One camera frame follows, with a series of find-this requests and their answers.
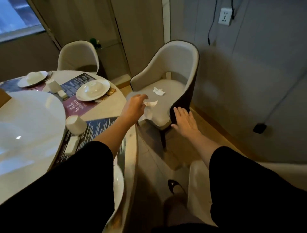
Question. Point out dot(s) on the person's black left sleeve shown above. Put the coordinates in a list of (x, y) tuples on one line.
[(72, 192)]

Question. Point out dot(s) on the white ceramic bowl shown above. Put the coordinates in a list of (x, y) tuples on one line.
[(34, 76), (93, 87)]

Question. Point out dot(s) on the black power adapter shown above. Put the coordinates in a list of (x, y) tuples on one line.
[(259, 128)]

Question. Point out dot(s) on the white marble lazy susan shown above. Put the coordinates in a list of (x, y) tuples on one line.
[(31, 124)]

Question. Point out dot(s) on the person's black sleeve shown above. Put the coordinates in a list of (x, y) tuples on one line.
[(72, 192), (251, 192)]

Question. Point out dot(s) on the person's right forearm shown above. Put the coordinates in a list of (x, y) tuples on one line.
[(206, 148)]

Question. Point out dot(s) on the white framed window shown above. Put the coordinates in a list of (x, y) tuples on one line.
[(16, 16)]

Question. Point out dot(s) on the person's left hand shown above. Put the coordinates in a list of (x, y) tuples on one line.
[(133, 109)]

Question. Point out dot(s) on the black and red paper placemat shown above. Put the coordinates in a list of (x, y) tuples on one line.
[(96, 129), (76, 108), (7, 87)]

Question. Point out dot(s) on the white wall socket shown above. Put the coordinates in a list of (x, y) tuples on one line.
[(225, 16)]

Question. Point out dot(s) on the person's left forearm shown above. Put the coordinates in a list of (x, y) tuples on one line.
[(110, 134)]

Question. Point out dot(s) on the person's left leg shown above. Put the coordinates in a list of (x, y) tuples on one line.
[(182, 211)]

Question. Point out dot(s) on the round beige marble table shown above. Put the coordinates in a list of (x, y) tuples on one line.
[(115, 105)]

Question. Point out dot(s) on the person's right hand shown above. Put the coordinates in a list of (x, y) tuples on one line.
[(187, 126)]

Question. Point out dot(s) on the white wet wipe pack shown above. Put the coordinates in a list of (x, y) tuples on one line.
[(62, 94), (72, 145)]

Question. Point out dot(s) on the person's black right sleeve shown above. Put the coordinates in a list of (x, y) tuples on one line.
[(251, 192)]

